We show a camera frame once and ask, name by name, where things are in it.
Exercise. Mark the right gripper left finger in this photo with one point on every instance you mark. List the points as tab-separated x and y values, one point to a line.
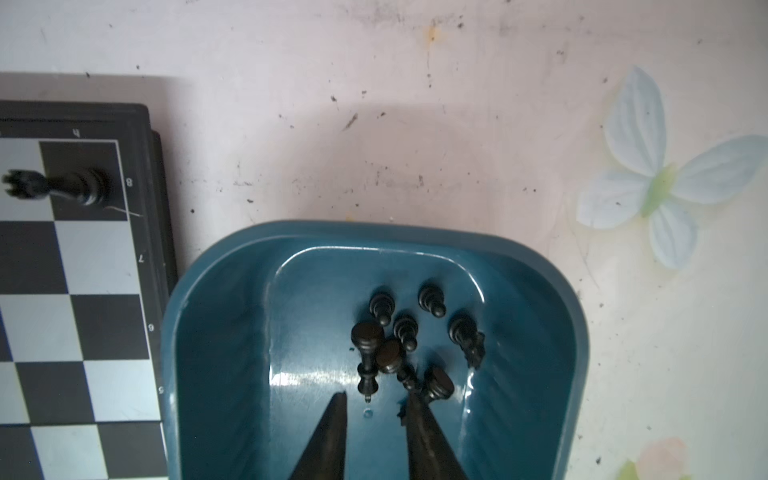
324	456

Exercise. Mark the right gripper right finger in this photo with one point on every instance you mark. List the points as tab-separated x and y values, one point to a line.
429	453

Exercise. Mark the black pawn piece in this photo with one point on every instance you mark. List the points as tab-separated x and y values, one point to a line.
436	384

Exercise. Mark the black piece in tray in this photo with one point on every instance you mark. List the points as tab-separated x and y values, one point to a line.
463	331
382	307
391	359
431	300
405	329
367	337

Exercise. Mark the teal plastic tray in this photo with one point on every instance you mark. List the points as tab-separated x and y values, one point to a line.
256	341

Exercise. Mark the black white chessboard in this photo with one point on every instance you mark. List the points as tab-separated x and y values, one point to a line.
83	293

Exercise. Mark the black rook corner piece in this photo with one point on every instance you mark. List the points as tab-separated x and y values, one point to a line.
86	186

